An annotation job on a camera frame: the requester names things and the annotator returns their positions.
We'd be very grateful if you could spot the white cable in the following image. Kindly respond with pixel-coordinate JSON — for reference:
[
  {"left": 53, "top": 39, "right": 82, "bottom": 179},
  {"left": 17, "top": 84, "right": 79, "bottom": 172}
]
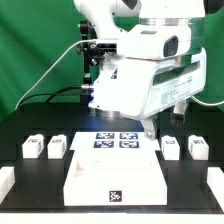
[{"left": 14, "top": 39, "right": 98, "bottom": 111}]

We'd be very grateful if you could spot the white marker sheet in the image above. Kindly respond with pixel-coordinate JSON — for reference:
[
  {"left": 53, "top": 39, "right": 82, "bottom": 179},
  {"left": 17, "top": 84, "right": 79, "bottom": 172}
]
[{"left": 70, "top": 132, "right": 160, "bottom": 151}]

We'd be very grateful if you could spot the white left obstacle block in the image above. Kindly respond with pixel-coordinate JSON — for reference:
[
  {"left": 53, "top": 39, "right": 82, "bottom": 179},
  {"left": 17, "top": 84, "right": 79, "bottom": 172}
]
[{"left": 0, "top": 167, "right": 15, "bottom": 204}]

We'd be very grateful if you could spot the white right obstacle block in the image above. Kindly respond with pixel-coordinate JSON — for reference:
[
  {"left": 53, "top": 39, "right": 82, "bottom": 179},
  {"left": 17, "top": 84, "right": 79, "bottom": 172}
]
[{"left": 207, "top": 167, "right": 224, "bottom": 212}]

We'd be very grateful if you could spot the white obstacle block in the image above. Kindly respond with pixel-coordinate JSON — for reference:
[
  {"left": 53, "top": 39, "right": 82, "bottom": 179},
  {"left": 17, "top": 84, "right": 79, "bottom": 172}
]
[
  {"left": 207, "top": 167, "right": 224, "bottom": 212},
  {"left": 0, "top": 167, "right": 15, "bottom": 204}
]

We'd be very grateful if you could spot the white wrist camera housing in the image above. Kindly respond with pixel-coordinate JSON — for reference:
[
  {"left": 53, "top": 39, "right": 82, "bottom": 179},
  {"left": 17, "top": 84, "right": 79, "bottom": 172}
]
[{"left": 117, "top": 25, "right": 191, "bottom": 60}]

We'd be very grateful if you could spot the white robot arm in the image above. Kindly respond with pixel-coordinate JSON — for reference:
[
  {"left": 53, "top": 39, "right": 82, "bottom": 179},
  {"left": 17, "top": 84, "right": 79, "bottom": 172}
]
[{"left": 73, "top": 0, "right": 224, "bottom": 139}]

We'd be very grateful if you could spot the black camera stand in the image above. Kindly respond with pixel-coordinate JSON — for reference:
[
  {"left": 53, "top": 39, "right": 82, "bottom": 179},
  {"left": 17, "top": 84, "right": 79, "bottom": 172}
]
[{"left": 76, "top": 20, "right": 118, "bottom": 104}]

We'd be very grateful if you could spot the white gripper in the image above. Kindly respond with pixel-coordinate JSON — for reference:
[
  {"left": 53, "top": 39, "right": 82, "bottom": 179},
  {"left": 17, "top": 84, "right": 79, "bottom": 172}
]
[{"left": 95, "top": 50, "right": 206, "bottom": 140}]

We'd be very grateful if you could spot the black cable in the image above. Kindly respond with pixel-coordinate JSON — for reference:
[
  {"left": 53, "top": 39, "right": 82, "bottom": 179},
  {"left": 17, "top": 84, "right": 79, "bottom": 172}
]
[{"left": 19, "top": 85, "right": 84, "bottom": 107}]

